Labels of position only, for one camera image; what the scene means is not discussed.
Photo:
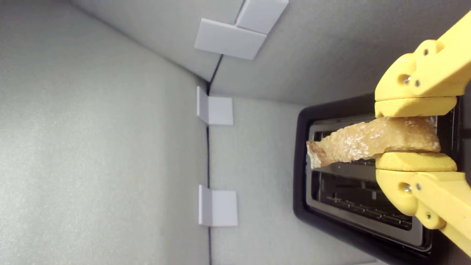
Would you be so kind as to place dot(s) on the brown bread slice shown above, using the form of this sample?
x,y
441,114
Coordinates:
x,y
368,141

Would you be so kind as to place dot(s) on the black two-slot toaster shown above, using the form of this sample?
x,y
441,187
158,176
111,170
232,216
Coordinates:
x,y
300,165

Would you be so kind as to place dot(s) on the white corner wall clip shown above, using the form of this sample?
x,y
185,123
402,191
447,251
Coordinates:
x,y
228,38

